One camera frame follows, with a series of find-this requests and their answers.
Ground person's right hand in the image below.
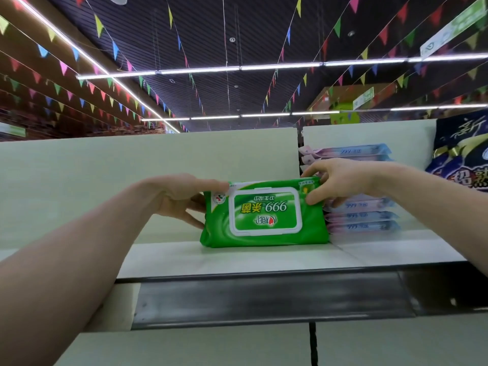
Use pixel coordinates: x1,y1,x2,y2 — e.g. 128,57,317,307
301,158,382,207

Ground person's left hand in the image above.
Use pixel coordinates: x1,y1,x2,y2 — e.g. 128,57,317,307
148,173,230,229

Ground pink blue packet stack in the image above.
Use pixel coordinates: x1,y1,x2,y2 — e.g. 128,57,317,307
299,143,400,233

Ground green wipe packets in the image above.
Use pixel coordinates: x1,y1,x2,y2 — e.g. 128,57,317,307
200,176,331,249

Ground metal store shelving unit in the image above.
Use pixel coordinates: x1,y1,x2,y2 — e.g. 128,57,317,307
0,119,488,366

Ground person's left forearm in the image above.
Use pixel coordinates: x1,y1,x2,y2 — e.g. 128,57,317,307
0,179,165,366

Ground person's right forearm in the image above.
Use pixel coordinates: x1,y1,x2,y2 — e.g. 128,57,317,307
370,162,488,275

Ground green yellow store sign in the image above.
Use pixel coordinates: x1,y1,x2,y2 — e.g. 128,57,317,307
305,81,390,125

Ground short ceiling light strip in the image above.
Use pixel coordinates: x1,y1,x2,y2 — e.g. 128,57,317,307
141,103,488,123

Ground dark blue gold pad packet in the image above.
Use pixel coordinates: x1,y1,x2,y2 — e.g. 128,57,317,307
425,109,488,193

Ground diagonal ceiling light strip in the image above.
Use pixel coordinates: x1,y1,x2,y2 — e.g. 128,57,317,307
11,0,181,134

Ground long ceiling light strip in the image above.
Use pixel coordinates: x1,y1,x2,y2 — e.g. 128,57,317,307
76,51,488,81

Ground white green hanging sign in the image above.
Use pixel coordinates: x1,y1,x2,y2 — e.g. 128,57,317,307
419,0,488,59

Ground green wall sign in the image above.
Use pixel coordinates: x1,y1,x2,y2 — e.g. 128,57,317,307
0,121,27,139

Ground strings of colourful bunting flags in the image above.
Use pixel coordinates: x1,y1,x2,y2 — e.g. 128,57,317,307
0,0,488,138

